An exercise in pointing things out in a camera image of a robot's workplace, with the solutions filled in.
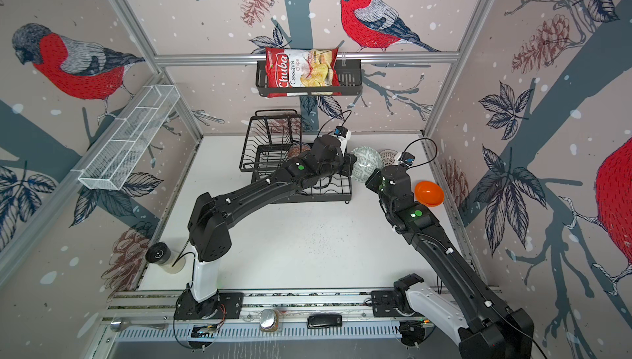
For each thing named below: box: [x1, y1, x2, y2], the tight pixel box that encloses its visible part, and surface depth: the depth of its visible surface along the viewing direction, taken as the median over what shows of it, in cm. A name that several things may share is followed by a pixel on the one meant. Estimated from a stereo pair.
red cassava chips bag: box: [264, 47, 342, 98], surface depth 90 cm
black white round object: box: [144, 242, 186, 275], surface depth 76 cm
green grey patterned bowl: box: [350, 145, 384, 183], surface depth 81 cm
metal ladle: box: [110, 317, 169, 333], surface depth 71 cm
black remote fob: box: [306, 313, 343, 329], surface depth 70 cm
